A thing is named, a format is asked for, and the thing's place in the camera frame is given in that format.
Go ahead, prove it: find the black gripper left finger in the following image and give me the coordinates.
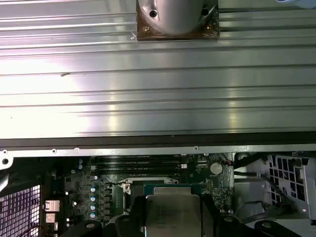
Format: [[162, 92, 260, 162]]
[[79, 194, 149, 237]]

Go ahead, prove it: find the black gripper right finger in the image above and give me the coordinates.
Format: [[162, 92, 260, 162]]
[[200, 194, 297, 237]]

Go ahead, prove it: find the silver CPU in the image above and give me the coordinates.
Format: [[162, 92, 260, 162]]
[[144, 184, 202, 237]]

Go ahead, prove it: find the CPU socket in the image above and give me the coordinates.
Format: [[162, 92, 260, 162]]
[[121, 175, 182, 218]]

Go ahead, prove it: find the green motherboard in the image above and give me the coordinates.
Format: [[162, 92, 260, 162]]
[[49, 154, 235, 237]]

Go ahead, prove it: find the silver coin battery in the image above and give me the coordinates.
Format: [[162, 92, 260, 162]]
[[209, 161, 224, 175]]

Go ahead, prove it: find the silver metal drive cage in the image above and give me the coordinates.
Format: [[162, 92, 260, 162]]
[[234, 152, 316, 223]]

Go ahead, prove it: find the black open PC case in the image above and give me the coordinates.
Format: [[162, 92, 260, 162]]
[[0, 138, 316, 237]]

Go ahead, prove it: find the silver rear port block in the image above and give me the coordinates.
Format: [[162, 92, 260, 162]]
[[45, 213, 59, 231], [45, 199, 61, 213]]

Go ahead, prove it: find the black looped wire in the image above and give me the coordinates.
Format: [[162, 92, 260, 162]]
[[226, 157, 272, 168]]

